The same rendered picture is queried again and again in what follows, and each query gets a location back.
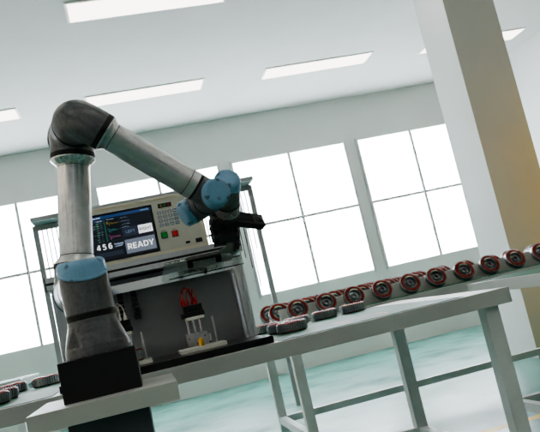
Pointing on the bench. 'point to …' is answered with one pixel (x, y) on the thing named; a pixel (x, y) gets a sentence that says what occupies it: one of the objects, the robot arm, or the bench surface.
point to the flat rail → (156, 282)
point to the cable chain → (132, 303)
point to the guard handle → (203, 258)
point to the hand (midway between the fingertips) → (234, 249)
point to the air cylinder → (196, 339)
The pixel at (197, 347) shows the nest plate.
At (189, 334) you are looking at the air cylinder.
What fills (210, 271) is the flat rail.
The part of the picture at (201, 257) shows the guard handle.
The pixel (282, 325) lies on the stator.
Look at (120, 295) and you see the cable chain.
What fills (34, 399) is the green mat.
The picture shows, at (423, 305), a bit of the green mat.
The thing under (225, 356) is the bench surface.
